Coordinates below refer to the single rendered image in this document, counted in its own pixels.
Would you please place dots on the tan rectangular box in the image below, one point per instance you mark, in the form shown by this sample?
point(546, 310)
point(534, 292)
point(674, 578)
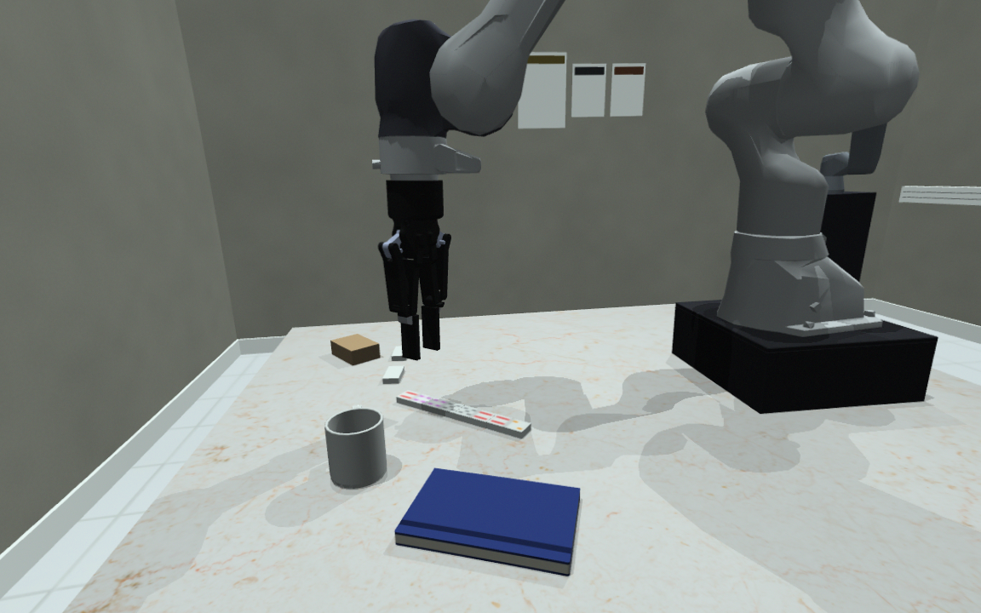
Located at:
point(355, 349)

